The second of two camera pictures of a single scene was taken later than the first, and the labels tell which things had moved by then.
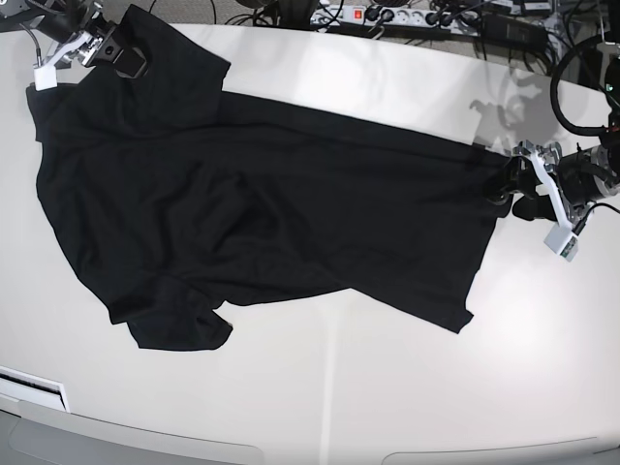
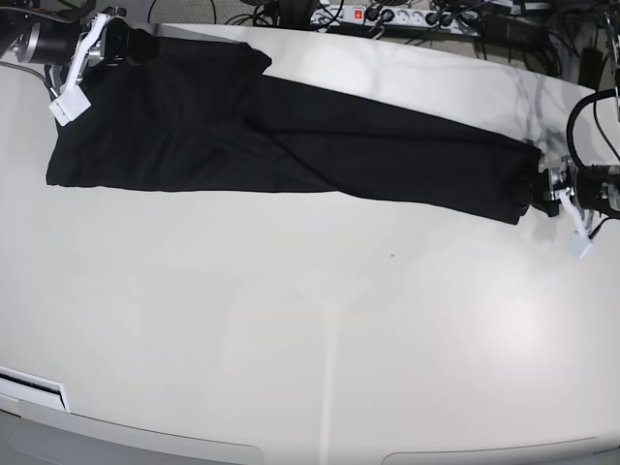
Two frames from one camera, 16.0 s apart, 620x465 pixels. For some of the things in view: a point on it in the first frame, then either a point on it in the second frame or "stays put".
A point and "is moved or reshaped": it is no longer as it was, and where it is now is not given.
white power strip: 456,20 stays put
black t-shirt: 180,201 is moved or reshaped
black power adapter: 507,28 stays put
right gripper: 577,179 -> 594,187
